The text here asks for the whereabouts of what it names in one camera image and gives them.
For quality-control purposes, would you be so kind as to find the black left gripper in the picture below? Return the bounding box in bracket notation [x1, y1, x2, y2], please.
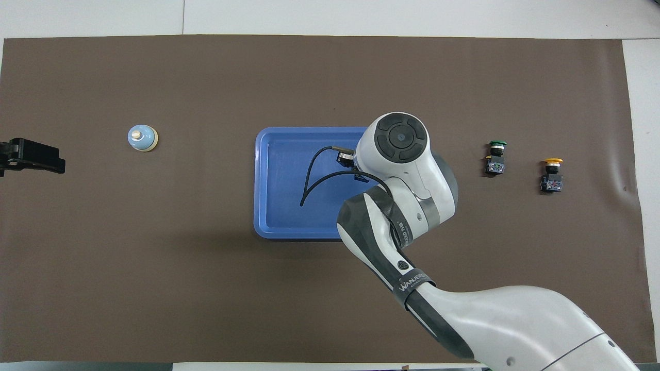
[0, 138, 66, 177]

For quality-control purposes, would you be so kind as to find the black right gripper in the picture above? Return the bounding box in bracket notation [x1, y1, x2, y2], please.
[333, 147, 356, 171]

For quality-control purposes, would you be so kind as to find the light blue service bell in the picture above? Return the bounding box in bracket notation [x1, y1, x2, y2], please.
[127, 124, 159, 153]

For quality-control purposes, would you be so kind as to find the green push button switch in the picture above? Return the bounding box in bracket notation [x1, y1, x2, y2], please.
[484, 140, 508, 176]

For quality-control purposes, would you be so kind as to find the yellow push button switch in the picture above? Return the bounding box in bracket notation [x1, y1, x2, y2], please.
[539, 158, 564, 194]

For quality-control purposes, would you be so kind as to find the blue plastic tray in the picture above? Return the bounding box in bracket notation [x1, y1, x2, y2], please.
[253, 127, 398, 240]

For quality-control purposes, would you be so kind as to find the brown table mat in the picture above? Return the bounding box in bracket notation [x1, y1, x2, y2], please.
[0, 35, 656, 364]

